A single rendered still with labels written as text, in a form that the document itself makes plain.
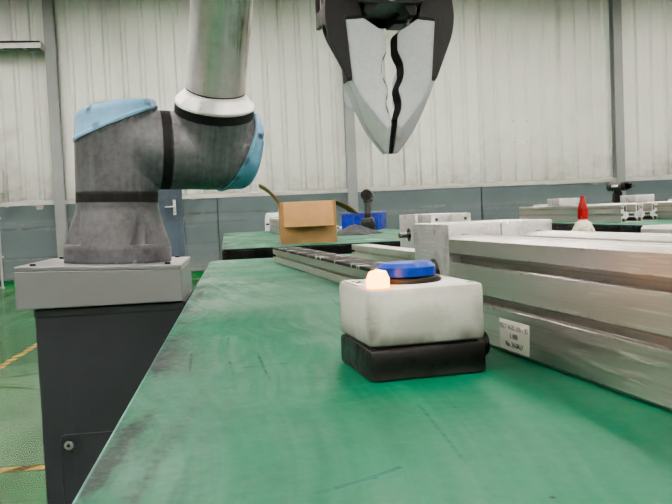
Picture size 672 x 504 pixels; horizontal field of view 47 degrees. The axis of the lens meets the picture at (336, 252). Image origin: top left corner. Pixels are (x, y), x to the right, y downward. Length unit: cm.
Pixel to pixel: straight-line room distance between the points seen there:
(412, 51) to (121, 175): 65
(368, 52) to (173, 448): 29
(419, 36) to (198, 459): 32
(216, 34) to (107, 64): 1085
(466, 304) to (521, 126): 1193
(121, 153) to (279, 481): 83
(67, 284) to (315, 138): 1068
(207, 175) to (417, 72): 65
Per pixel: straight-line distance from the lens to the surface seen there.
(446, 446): 37
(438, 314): 51
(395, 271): 52
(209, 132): 112
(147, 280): 106
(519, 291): 57
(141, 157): 112
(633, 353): 46
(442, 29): 56
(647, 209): 404
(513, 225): 71
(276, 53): 1182
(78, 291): 108
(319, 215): 275
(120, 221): 111
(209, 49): 111
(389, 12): 58
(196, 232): 1158
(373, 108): 53
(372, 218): 413
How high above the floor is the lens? 89
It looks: 3 degrees down
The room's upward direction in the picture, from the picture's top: 3 degrees counter-clockwise
